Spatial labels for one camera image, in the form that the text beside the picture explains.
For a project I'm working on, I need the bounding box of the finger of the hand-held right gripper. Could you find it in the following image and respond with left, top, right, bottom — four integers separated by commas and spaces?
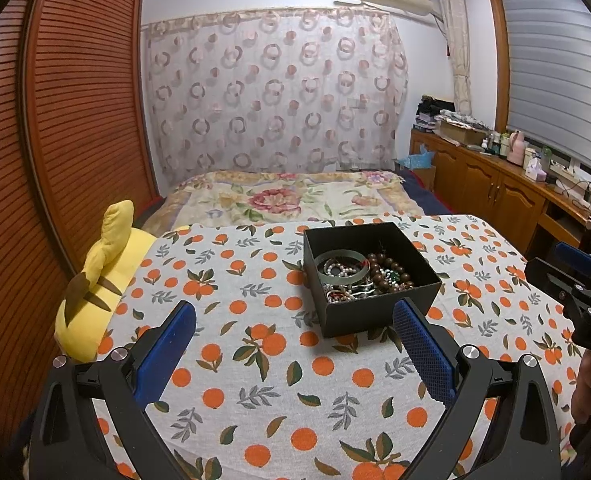
524, 257, 584, 311
554, 241, 591, 286

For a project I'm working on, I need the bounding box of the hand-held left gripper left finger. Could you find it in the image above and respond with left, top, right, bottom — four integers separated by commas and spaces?
28, 300, 197, 480

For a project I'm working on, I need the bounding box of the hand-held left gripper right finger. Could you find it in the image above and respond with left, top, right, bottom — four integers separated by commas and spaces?
393, 297, 563, 480

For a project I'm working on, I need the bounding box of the black cardboard box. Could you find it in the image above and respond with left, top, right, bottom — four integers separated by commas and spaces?
303, 221, 443, 339

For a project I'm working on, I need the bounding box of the brown wooden bead bracelet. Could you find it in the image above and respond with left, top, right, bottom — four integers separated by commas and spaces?
365, 252, 416, 293

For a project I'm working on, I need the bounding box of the pale green jade bangle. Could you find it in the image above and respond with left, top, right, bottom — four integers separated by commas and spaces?
313, 252, 371, 282

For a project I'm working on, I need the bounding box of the white pearl bracelet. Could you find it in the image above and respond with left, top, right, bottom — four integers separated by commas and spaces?
320, 260, 359, 277

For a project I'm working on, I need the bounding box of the person's right hand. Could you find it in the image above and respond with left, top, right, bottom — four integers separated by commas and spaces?
570, 347, 591, 426

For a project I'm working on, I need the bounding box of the white power strip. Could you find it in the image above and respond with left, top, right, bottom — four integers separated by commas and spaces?
550, 160, 591, 206

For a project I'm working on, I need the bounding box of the pink and white pouch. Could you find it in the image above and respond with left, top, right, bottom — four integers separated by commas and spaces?
525, 157, 549, 181

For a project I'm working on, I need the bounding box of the yellow plush toy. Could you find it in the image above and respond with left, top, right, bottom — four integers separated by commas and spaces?
56, 200, 156, 364

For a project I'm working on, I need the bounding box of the orange fruit print cloth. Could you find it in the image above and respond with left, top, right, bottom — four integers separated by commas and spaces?
83, 214, 583, 480

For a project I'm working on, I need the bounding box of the pink bottle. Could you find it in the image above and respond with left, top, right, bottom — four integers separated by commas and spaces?
506, 130, 526, 165

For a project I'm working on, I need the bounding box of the wooden cabinet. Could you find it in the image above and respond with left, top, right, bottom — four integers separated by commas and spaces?
409, 127, 591, 261

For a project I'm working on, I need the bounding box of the group of small bottles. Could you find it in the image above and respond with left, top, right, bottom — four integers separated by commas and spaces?
480, 130, 509, 157

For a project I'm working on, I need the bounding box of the dark blue bed sheet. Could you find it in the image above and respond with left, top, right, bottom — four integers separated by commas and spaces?
400, 170, 459, 217

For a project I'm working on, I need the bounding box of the brown cardboard box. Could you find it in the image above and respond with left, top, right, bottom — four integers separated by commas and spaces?
435, 120, 487, 147

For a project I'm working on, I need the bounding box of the floral blanket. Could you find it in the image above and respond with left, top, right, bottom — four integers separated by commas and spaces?
143, 170, 426, 234

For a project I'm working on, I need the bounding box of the grey window blind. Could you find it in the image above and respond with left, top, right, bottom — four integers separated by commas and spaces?
498, 0, 591, 181

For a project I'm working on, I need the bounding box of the pile of dark clothes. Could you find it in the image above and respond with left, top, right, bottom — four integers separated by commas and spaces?
415, 94, 451, 131

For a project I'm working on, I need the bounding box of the beige side curtain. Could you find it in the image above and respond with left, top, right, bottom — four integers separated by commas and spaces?
435, 0, 476, 116

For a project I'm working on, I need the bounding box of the wooden slatted wardrobe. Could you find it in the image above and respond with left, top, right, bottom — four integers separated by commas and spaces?
0, 0, 164, 431

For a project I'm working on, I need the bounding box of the circle pattern sheer curtain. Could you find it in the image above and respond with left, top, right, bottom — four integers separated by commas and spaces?
143, 5, 409, 196

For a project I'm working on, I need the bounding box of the wooden window frame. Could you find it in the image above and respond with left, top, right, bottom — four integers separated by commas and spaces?
485, 0, 591, 133

